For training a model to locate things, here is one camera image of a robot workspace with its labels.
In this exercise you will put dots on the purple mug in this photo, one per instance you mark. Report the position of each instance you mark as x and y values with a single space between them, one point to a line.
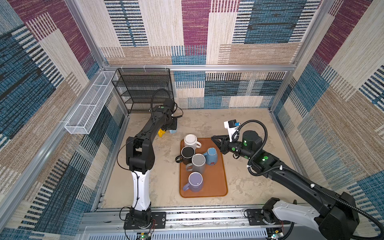
195 182

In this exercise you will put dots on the teal blue mug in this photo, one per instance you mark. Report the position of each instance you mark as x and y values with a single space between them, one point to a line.
211 156

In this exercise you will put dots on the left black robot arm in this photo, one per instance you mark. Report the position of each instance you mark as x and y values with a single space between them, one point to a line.
140 157

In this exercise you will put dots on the black mug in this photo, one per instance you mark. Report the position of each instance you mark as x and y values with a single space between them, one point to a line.
186 155

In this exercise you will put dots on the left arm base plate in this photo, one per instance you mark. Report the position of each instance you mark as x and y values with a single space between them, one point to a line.
157 220

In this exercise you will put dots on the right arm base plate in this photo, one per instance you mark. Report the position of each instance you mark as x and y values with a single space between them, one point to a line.
256 218

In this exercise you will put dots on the aluminium mounting rail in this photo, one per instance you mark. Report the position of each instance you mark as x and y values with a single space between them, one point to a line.
182 223

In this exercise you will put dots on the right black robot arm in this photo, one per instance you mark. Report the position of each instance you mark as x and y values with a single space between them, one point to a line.
334 215

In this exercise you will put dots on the black wire shelf rack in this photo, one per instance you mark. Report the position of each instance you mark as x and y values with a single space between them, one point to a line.
141 88

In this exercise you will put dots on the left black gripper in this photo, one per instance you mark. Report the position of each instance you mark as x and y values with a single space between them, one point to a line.
174 126

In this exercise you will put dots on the grey mug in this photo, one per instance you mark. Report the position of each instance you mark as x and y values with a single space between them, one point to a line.
198 164

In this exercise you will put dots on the white wire mesh basket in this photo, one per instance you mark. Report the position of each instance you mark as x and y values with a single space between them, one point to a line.
86 113

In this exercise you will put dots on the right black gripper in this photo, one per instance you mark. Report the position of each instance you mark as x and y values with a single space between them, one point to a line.
224 143

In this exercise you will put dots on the yellow mug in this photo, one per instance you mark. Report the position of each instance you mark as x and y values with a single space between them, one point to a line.
161 133

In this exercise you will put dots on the brown plastic tray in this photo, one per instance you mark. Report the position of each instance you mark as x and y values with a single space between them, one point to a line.
214 177

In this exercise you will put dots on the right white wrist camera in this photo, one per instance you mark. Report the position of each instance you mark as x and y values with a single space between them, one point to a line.
233 129

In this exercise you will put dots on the white mug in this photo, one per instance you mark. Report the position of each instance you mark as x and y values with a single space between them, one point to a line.
192 141

